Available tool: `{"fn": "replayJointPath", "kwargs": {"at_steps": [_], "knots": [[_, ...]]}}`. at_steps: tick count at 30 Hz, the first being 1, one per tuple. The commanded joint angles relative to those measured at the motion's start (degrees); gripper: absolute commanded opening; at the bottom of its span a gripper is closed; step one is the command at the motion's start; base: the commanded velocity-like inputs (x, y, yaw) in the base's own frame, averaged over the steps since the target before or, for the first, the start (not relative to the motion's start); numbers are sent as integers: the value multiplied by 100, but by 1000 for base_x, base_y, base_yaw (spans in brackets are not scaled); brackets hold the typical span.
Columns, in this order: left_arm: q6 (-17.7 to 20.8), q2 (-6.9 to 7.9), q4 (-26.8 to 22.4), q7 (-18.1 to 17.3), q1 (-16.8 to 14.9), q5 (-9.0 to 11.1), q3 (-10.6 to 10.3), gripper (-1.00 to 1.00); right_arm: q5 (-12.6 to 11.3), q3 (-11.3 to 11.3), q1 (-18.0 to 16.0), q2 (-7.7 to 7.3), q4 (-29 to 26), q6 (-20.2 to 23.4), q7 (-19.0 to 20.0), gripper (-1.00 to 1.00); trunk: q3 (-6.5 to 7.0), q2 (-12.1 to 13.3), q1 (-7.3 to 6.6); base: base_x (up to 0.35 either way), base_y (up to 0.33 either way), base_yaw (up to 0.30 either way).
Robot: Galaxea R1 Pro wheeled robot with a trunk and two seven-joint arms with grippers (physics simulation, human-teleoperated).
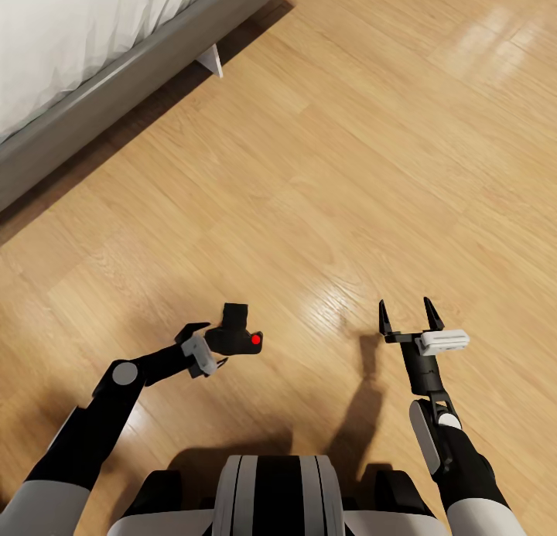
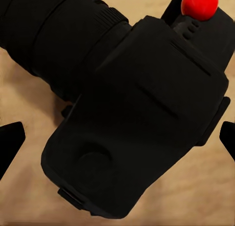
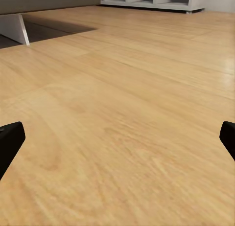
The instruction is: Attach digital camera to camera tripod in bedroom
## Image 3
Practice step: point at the bed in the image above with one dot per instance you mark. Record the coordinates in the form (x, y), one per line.
(11, 21)

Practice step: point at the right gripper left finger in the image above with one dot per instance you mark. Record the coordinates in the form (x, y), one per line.
(12, 137)

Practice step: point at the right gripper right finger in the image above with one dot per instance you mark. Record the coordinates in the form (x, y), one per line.
(227, 137)

